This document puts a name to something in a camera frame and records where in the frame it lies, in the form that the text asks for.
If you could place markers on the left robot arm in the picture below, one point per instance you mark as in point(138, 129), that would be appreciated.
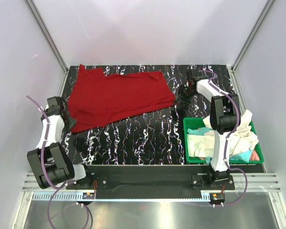
point(49, 161)

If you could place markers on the teal t shirt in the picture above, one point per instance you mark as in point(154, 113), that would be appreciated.
point(201, 142)

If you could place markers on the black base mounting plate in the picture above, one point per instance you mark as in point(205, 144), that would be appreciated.
point(148, 182)

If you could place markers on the grey slotted cable duct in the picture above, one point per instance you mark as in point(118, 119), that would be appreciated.
point(77, 196)

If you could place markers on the red t shirt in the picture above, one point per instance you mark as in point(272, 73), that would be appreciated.
point(98, 99)

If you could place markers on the right controller box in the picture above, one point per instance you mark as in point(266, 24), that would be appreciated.
point(218, 197)

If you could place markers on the left controller box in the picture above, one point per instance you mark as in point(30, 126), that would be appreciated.
point(88, 195)

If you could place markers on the aluminium front rail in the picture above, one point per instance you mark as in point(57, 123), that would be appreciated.
point(256, 182)

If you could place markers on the cream white t shirt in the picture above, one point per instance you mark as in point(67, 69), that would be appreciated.
point(244, 128)

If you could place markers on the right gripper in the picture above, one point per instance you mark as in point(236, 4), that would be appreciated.
point(184, 101)

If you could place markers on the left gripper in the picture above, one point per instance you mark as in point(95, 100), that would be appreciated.
point(72, 123)

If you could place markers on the aluminium frame post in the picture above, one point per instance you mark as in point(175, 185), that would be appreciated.
point(257, 25)
point(46, 34)

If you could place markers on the right aluminium frame post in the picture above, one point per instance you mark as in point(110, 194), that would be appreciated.
point(257, 25)

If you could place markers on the controller box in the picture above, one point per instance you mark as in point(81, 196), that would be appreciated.
point(218, 197)
point(88, 195)

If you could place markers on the pink t shirt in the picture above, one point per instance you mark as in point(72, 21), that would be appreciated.
point(254, 156)

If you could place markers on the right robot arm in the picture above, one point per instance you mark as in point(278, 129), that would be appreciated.
point(224, 120)

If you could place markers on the left aluminium frame post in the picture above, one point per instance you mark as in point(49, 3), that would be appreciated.
point(46, 34)

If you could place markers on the green plastic bin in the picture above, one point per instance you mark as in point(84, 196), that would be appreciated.
point(195, 123)

